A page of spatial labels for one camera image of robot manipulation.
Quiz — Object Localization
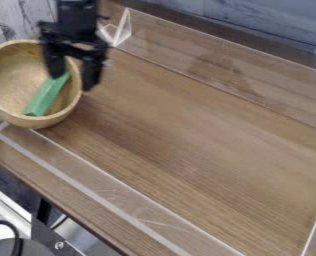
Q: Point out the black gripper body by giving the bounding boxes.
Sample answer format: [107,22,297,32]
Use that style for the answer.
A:
[36,0,112,64]

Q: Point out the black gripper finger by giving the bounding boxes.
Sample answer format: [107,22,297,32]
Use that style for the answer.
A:
[81,56,104,91]
[43,43,65,79]

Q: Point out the brown wooden bowl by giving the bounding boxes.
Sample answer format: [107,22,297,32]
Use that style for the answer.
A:
[0,39,81,129]

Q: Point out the green rectangular block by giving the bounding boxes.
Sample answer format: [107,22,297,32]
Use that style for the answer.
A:
[23,71,69,117]

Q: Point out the black metal table leg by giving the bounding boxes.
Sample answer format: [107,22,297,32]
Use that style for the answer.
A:
[36,199,52,225]

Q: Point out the dark grey round base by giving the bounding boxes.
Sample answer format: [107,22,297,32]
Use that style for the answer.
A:
[0,238,55,256]

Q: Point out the clear acrylic corner bracket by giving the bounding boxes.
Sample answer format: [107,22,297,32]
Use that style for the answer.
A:
[96,8,131,48]

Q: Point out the clear acrylic front wall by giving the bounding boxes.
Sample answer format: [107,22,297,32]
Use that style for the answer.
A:
[0,120,243,256]

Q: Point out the clear acrylic wall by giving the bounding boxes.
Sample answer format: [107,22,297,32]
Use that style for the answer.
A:
[100,8,316,127]
[0,120,243,256]

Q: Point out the clear acrylic rear wall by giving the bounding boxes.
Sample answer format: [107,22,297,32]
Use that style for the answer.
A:
[100,8,316,127]

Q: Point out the grey metal bracket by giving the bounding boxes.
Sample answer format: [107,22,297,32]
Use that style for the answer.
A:
[31,217,87,256]

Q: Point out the black cable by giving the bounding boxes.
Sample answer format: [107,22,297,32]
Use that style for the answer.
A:
[0,219,24,256]

